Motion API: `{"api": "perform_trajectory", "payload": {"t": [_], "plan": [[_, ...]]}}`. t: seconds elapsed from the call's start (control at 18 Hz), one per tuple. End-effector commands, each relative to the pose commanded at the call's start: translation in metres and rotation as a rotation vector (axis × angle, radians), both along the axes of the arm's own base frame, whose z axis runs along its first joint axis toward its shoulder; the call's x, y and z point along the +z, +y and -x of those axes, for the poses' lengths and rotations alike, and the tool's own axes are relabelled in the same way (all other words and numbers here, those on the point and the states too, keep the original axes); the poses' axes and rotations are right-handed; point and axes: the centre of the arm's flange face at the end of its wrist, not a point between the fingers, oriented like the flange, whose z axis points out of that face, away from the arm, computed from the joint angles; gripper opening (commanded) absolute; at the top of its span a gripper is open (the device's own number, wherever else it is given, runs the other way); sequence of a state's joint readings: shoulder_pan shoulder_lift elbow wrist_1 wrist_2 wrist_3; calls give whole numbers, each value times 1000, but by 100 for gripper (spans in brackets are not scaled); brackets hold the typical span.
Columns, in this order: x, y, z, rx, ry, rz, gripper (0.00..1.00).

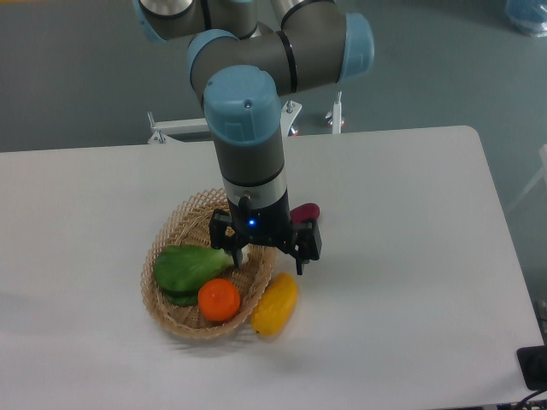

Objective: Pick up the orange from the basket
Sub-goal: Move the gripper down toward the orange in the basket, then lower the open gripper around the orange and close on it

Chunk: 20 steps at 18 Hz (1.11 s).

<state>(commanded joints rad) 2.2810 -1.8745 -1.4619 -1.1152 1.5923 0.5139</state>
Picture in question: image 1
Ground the green lettuce leaf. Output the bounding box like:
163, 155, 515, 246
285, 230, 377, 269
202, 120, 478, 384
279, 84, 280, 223
153, 245, 233, 307

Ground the yellow mango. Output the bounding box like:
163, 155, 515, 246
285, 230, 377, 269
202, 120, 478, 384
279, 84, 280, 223
250, 272, 298, 337

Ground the white metal bracket post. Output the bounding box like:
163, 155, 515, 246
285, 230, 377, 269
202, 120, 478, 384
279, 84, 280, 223
326, 91, 345, 134

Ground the dark red sweet potato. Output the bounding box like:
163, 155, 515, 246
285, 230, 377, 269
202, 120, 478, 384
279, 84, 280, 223
290, 202, 321, 223

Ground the black device at edge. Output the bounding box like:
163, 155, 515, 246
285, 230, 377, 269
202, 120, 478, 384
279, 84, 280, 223
516, 345, 546, 390

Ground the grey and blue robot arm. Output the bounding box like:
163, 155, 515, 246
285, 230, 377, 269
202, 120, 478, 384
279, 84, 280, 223
133, 1, 374, 268

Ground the black cable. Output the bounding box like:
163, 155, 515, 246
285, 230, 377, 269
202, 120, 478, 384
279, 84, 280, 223
515, 389, 547, 409

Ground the orange fruit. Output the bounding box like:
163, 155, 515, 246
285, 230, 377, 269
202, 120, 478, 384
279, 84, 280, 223
197, 278, 241, 322

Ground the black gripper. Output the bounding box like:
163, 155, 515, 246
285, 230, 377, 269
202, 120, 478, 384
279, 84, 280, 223
209, 191, 322, 275

